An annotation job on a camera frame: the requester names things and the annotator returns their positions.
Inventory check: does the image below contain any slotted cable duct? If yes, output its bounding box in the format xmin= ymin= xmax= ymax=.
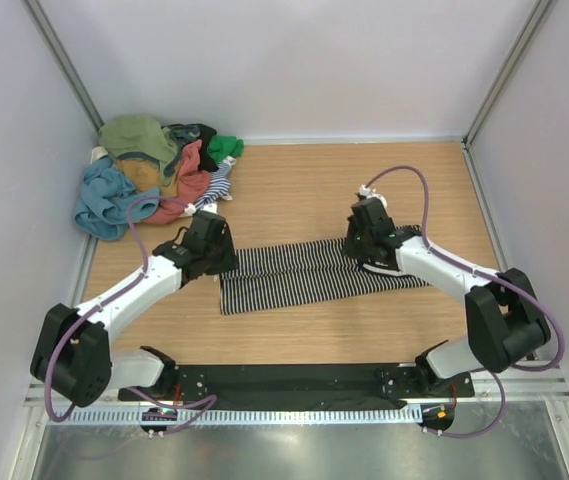
xmin=61 ymin=404 xmax=422 ymax=428

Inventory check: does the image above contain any white tray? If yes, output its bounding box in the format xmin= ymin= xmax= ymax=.
xmin=91 ymin=146 xmax=108 ymax=163

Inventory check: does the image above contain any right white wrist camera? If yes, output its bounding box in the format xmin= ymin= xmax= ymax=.
xmin=356 ymin=185 xmax=388 ymax=208

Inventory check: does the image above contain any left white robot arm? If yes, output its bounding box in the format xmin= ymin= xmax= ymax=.
xmin=30 ymin=211 xmax=238 ymax=407

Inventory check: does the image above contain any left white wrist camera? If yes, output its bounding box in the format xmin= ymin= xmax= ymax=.
xmin=181 ymin=202 xmax=218 ymax=218

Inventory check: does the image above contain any light blue tank top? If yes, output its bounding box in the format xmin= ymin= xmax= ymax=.
xmin=73 ymin=155 xmax=160 ymax=241

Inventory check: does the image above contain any bright green tank top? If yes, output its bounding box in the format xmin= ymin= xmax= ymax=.
xmin=207 ymin=135 xmax=244 ymax=164

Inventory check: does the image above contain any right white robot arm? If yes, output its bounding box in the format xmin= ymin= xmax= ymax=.
xmin=343 ymin=196 xmax=551 ymax=396

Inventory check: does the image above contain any aluminium frame rail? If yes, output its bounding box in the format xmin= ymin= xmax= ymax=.
xmin=23 ymin=360 xmax=569 ymax=406

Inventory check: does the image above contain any olive green tank top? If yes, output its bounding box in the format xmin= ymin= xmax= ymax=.
xmin=99 ymin=115 xmax=197 ymax=181

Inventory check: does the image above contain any black white striped tank top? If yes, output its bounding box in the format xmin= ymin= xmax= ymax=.
xmin=220 ymin=238 xmax=428 ymax=315

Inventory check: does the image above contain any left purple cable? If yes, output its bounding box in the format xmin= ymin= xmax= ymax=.
xmin=43 ymin=195 xmax=218 ymax=434

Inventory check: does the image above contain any blue white striped tank top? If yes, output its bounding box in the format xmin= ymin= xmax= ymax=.
xmin=194 ymin=156 xmax=237 ymax=209

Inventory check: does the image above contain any salmon pink tank top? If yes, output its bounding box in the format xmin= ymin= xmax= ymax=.
xmin=143 ymin=140 xmax=211 ymax=225

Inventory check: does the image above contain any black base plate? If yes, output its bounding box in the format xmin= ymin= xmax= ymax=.
xmin=142 ymin=363 xmax=475 ymax=411

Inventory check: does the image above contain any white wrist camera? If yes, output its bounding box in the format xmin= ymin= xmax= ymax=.
xmin=356 ymin=185 xmax=388 ymax=208
xmin=181 ymin=202 xmax=218 ymax=218

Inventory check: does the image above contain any mustard yellow tank top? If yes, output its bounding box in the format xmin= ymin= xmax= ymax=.
xmin=116 ymin=158 xmax=179 ymax=197

